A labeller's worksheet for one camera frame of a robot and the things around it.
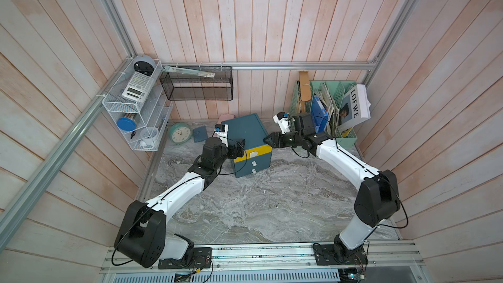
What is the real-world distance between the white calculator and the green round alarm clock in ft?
0.84

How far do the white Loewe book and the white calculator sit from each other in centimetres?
94

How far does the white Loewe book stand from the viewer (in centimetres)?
90

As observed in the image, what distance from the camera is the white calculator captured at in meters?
0.75

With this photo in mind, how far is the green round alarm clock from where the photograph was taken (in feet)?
3.39

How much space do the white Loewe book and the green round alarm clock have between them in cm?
86
